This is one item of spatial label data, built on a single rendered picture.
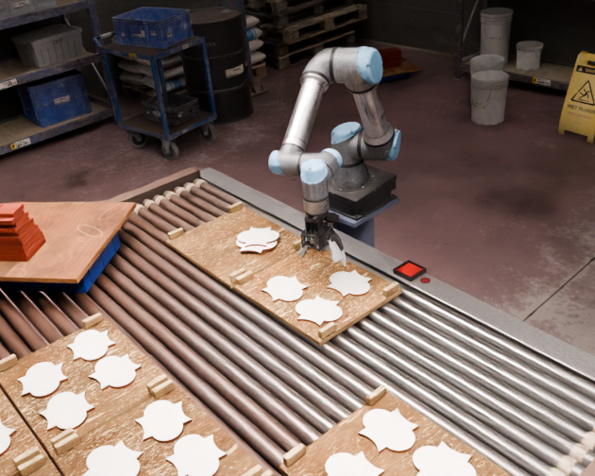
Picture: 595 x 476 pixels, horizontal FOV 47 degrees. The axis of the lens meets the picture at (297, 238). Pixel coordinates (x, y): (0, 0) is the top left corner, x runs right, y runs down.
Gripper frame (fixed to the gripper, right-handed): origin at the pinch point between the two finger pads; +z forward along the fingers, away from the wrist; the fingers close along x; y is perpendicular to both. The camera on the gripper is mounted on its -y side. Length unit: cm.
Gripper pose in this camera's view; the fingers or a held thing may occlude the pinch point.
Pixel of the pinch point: (324, 261)
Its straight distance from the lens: 217.6
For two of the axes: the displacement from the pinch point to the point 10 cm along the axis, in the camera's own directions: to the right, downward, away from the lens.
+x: 8.9, 1.7, -4.2
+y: -4.4, 5.0, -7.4
